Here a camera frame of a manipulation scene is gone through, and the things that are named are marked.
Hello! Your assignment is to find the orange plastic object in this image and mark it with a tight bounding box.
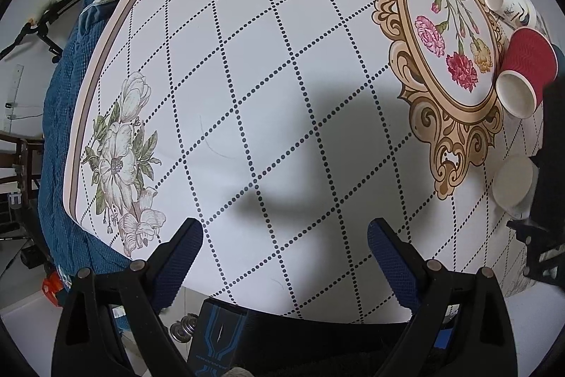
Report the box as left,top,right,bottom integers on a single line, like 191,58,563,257
41,272,61,308

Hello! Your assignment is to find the floral checked tablecloth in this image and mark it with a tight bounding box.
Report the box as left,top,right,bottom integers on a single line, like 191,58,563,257
62,0,552,325

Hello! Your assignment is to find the red ripple paper cup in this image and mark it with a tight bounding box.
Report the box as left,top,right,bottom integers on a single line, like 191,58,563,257
495,28,559,120

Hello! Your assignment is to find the plain white paper cup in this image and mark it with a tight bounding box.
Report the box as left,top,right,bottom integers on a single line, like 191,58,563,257
492,155,540,220

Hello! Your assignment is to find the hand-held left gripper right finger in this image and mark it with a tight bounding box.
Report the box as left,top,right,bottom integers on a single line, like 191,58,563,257
367,218,518,377

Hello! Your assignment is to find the clear plastic ruler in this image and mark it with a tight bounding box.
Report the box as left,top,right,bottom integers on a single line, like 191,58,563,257
4,63,24,115

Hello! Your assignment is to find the brown wooden chair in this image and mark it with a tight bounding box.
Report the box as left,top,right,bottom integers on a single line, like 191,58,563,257
0,132,46,238

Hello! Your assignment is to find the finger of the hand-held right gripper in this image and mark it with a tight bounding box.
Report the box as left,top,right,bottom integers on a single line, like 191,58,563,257
506,219,565,286

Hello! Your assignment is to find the small metal dumbbell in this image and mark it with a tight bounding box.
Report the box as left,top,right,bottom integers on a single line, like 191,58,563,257
169,314,198,345

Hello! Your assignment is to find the white printed paper cup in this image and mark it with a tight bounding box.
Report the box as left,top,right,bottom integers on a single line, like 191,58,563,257
483,0,537,30

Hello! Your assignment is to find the blue quilted cloth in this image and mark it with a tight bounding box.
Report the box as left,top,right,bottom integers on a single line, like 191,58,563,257
37,0,148,298

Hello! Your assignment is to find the black and blue box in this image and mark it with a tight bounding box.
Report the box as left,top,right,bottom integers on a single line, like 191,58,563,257
188,299,249,377

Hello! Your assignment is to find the black metal stand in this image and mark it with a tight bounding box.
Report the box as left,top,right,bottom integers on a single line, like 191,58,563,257
0,4,89,64

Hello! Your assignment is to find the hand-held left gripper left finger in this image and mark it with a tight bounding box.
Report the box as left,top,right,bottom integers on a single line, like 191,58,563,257
52,217,204,377

